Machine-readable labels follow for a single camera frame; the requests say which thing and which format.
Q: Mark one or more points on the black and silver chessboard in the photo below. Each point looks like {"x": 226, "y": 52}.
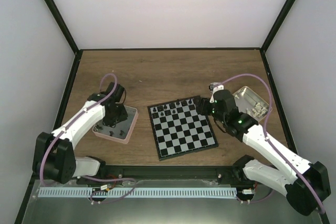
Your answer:
{"x": 181, "y": 133}

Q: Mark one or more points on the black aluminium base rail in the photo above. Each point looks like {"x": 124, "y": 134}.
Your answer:
{"x": 227, "y": 175}

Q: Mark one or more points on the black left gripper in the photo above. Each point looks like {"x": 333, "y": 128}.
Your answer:
{"x": 124, "y": 116}

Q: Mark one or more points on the black frame post right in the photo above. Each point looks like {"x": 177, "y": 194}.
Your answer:
{"x": 277, "y": 24}

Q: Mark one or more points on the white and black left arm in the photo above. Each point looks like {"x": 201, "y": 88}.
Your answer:
{"x": 54, "y": 156}

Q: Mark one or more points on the black frame post left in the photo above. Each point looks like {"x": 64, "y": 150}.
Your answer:
{"x": 62, "y": 25}

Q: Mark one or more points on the light blue slotted cable duct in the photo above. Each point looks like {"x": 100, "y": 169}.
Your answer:
{"x": 81, "y": 192}

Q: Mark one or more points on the pile of white chess pieces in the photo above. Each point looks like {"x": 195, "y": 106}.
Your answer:
{"x": 253, "y": 106}

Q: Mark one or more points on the black frame post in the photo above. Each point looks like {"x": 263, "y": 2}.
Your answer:
{"x": 277, "y": 24}
{"x": 62, "y": 25}

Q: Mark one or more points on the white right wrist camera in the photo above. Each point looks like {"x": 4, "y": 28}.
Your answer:
{"x": 214, "y": 87}

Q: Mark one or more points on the gold metal tin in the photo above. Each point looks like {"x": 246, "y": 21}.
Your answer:
{"x": 249, "y": 91}

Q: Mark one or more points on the pink tray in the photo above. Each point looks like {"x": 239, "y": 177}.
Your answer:
{"x": 129, "y": 124}

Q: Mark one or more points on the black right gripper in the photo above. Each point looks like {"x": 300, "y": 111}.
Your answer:
{"x": 201, "y": 108}

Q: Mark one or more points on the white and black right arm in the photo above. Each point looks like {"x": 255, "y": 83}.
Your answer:
{"x": 304, "y": 184}

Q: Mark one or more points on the pile of black chess pieces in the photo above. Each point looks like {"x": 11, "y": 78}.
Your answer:
{"x": 116, "y": 131}

